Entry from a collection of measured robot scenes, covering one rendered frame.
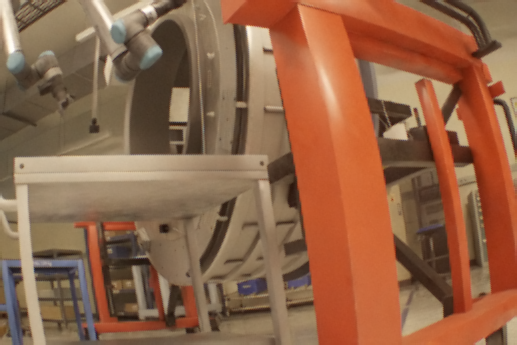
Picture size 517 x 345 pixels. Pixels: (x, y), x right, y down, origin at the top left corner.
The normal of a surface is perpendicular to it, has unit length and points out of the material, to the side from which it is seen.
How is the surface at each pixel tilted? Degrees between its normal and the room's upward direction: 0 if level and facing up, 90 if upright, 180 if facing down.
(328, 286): 90
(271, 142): 121
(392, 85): 90
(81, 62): 90
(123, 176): 90
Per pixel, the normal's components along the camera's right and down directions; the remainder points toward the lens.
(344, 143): 0.47, -0.26
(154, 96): 0.47, 0.30
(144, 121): 0.49, -0.02
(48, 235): -0.38, -0.15
